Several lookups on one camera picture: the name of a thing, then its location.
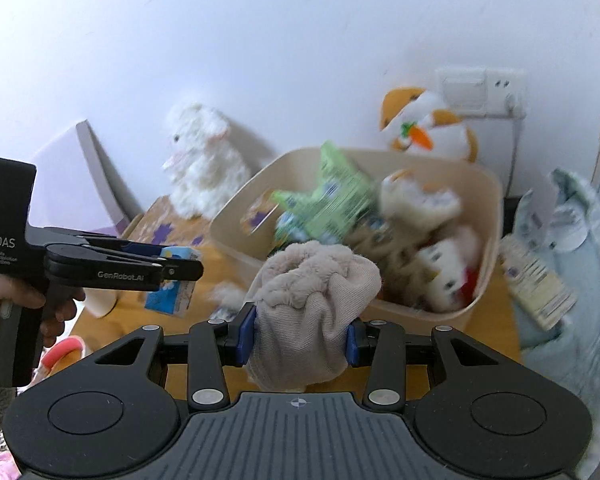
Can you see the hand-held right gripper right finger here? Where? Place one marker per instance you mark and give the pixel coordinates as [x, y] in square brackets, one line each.
[352, 347]

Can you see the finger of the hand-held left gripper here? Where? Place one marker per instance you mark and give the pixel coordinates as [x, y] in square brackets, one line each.
[105, 241]
[120, 274]

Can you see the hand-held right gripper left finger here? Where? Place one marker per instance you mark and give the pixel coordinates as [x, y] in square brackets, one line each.
[245, 335]

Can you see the beige fleece sock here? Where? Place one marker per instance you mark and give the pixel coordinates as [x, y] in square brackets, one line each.
[310, 310]

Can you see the blue tissue packet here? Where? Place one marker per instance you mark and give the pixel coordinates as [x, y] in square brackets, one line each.
[175, 297]

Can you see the beige storage basket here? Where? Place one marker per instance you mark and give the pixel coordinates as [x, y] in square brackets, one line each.
[230, 230]

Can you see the white cat plush toy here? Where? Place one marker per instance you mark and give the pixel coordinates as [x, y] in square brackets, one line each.
[445, 270]

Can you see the green snack packet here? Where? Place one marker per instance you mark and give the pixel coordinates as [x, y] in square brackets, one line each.
[330, 200]

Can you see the small cream orange plush toy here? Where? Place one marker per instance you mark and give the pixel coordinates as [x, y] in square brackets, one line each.
[415, 200]

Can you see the person's left hand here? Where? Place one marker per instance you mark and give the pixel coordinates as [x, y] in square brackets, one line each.
[60, 322]

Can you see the white cup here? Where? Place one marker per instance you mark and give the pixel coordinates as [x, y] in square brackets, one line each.
[102, 305]

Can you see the white flat box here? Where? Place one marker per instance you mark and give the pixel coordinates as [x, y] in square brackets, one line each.
[70, 180]

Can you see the brown pouch with purple stars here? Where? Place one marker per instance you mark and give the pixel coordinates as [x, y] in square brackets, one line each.
[175, 230]

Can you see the pink plastic item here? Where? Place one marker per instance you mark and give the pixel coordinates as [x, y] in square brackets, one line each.
[60, 352]

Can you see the white lamb plush toy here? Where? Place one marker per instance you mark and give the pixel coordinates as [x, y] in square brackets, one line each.
[205, 170]

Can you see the beige paper tag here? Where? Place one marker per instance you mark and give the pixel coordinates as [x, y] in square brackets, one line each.
[540, 285]

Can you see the light blue quilted jacket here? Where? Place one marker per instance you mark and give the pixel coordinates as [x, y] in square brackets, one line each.
[580, 360]

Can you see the orange white plush toy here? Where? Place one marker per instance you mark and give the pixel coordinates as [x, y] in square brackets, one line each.
[430, 120]

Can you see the white card tag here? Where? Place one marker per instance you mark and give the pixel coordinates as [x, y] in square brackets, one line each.
[555, 215]

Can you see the white power plug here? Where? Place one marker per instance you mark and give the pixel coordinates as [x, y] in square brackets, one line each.
[514, 105]

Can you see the white wall socket panel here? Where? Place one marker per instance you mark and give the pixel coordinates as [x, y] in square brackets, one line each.
[470, 90]

